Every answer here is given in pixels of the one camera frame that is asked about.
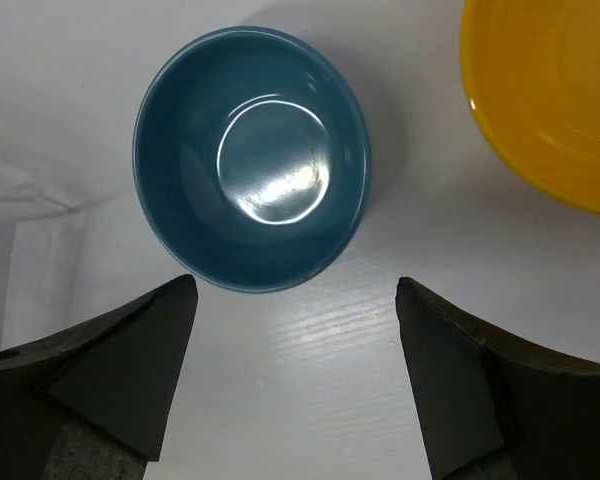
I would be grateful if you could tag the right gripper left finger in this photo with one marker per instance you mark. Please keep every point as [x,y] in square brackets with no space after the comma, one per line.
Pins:
[93,401]

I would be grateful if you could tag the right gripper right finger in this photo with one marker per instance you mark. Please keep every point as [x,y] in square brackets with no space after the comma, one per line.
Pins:
[492,405]

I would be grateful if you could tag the teal blue bowl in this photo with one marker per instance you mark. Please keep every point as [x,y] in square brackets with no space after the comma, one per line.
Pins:
[251,159]

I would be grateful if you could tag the yellow bowl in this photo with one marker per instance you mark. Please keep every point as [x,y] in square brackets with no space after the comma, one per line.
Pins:
[531,73]

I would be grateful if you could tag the white wire dish rack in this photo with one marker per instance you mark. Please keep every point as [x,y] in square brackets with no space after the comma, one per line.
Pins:
[42,227]

